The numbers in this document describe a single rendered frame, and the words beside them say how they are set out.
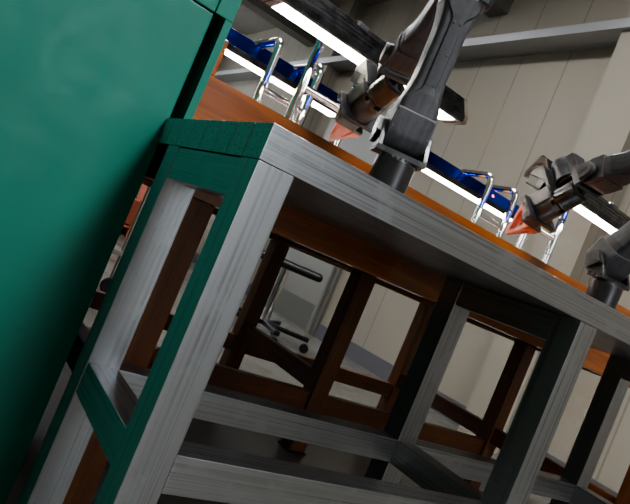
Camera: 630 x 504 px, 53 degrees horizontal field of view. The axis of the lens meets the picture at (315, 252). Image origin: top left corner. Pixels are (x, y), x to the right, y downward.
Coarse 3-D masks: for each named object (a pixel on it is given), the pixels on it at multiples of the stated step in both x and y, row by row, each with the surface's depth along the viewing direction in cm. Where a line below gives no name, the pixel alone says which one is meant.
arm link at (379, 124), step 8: (376, 120) 99; (384, 120) 96; (376, 128) 96; (384, 128) 95; (376, 136) 97; (376, 144) 94; (376, 152) 97; (384, 152) 95; (392, 152) 94; (400, 152) 94; (424, 152) 96; (408, 160) 94; (416, 160) 95; (424, 160) 95; (416, 168) 97; (424, 168) 95
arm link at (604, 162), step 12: (600, 156) 138; (612, 156) 135; (624, 156) 133; (600, 168) 137; (612, 168) 134; (624, 168) 132; (588, 180) 138; (600, 180) 137; (612, 180) 136; (624, 180) 135; (600, 192) 141; (612, 192) 140
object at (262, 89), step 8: (264, 40) 189; (272, 40) 184; (280, 40) 182; (280, 48) 181; (272, 56) 181; (272, 64) 181; (304, 64) 198; (320, 64) 190; (264, 72) 181; (272, 72) 182; (320, 72) 189; (264, 80) 181; (312, 80) 189; (320, 80) 190; (264, 88) 181; (256, 96) 180; (272, 96) 183; (280, 96) 184; (288, 104) 186; (304, 104) 189; (296, 112) 189; (304, 112) 189; (296, 120) 189; (304, 120) 190
